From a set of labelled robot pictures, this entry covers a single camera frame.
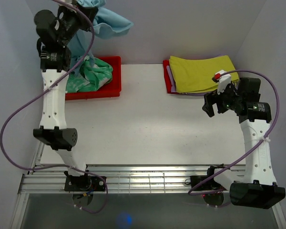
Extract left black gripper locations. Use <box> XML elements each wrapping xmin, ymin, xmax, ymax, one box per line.
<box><xmin>59</xmin><ymin>0</ymin><xmax>99</xmax><ymax>46</ymax></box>

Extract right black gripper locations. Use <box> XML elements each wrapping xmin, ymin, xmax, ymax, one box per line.
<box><xmin>202</xmin><ymin>81</ymin><xmax>242</xmax><ymax>117</ymax></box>

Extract light blue trousers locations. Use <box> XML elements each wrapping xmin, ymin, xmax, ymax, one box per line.
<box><xmin>68</xmin><ymin>0</ymin><xmax>133</xmax><ymax>69</ymax></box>

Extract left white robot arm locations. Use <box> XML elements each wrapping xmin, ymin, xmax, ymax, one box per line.
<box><xmin>33</xmin><ymin>2</ymin><xmax>98</xmax><ymax>191</ymax></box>

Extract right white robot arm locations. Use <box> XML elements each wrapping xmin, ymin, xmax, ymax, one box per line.
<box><xmin>203</xmin><ymin>74</ymin><xmax>286</xmax><ymax>209</ymax></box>

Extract lilac folded trousers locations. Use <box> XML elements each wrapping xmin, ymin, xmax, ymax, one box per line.
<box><xmin>163</xmin><ymin>65</ymin><xmax>216</xmax><ymax>96</ymax></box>

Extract yellow folded trousers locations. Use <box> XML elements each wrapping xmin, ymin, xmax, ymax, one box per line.
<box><xmin>169</xmin><ymin>55</ymin><xmax>235</xmax><ymax>94</ymax></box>

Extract red folded trousers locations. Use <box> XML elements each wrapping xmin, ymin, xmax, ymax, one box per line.
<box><xmin>163</xmin><ymin>60</ymin><xmax>177</xmax><ymax>94</ymax></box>

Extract green white patterned trousers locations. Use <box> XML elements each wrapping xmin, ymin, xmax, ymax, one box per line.
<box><xmin>66</xmin><ymin>55</ymin><xmax>113</xmax><ymax>93</ymax></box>

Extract red plastic bin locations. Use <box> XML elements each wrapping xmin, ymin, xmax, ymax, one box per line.
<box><xmin>65</xmin><ymin>56</ymin><xmax>122</xmax><ymax>101</ymax></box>

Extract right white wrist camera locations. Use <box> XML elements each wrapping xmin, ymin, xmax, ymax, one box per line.
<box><xmin>212</xmin><ymin>70</ymin><xmax>232</xmax><ymax>94</ymax></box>

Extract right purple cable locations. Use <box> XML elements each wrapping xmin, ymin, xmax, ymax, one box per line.
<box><xmin>187</xmin><ymin>69</ymin><xmax>280</xmax><ymax>208</ymax></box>

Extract purple cable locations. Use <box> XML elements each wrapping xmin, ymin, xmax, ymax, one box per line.
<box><xmin>187</xmin><ymin>69</ymin><xmax>280</xmax><ymax>208</ymax></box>
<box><xmin>0</xmin><ymin>0</ymin><xmax>109</xmax><ymax>214</ymax></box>

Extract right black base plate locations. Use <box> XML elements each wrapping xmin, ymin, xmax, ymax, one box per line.
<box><xmin>190</xmin><ymin>166</ymin><xmax>225</xmax><ymax>191</ymax></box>

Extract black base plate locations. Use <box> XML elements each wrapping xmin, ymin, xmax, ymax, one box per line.
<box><xmin>63</xmin><ymin>175</ymin><xmax>106</xmax><ymax>192</ymax></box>
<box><xmin>190</xmin><ymin>166</ymin><xmax>225</xmax><ymax>191</ymax></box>

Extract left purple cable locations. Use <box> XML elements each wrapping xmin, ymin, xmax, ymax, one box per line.
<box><xmin>0</xmin><ymin>0</ymin><xmax>109</xmax><ymax>214</ymax></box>

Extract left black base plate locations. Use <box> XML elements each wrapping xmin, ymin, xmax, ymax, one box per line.
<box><xmin>63</xmin><ymin>175</ymin><xmax>106</xmax><ymax>192</ymax></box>

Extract aluminium rail frame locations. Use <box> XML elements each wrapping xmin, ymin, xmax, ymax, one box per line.
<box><xmin>10</xmin><ymin>140</ymin><xmax>286</xmax><ymax>229</ymax></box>

